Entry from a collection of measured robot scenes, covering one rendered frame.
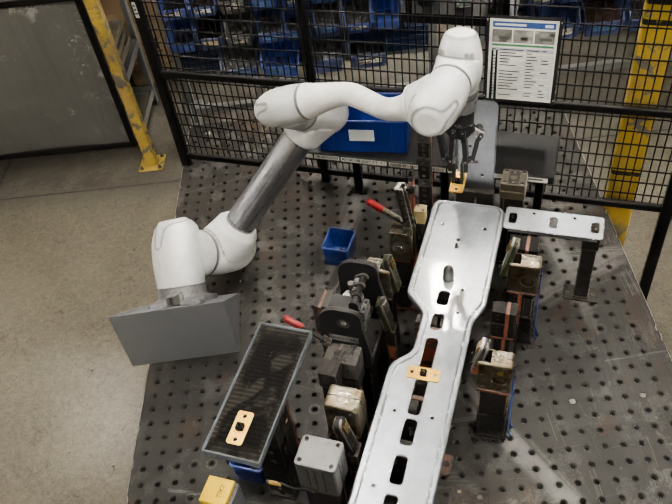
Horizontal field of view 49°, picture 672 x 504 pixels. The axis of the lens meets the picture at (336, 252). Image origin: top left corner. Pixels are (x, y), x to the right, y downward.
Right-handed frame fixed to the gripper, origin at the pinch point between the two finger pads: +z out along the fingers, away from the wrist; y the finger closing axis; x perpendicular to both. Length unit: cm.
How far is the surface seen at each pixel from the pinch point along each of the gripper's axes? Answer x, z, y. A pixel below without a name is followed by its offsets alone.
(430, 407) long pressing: -56, 29, 3
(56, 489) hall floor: -63, 129, -145
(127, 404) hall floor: -21, 129, -135
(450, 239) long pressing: 2.3, 28.9, -2.3
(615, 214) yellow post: 57, 61, 48
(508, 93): 54, 11, 7
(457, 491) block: -78, 26, 14
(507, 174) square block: 28.0, 23.0, 10.8
